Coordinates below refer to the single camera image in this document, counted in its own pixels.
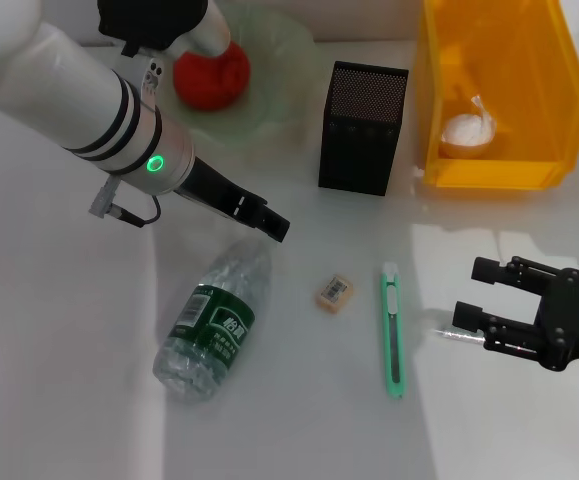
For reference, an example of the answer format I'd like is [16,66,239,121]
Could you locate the yellow plastic bin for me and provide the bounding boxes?
[411,0,579,190]

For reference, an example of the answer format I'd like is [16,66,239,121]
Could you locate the green glass fruit plate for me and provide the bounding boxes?
[158,5,318,150]

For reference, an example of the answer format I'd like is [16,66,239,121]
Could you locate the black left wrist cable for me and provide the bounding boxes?
[87,177,161,229]

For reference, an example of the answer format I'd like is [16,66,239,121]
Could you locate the tan eraser with barcode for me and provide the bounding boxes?
[313,273,356,316]

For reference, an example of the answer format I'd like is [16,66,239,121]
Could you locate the green utility knife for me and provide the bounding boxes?
[379,260,409,401]

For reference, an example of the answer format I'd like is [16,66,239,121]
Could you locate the black mesh pen holder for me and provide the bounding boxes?
[317,60,410,197]

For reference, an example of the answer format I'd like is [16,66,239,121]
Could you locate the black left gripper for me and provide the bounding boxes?
[176,154,292,244]

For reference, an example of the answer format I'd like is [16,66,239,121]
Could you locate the silver glitter pen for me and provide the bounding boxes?
[421,307,488,347]

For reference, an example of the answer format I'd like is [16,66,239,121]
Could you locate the red-orange fruit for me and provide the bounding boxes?
[172,41,252,112]

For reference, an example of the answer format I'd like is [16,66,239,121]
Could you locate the clear water bottle green label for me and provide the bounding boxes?
[151,237,274,404]

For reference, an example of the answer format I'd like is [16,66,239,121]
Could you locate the white paper ball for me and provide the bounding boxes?
[440,93,499,151]

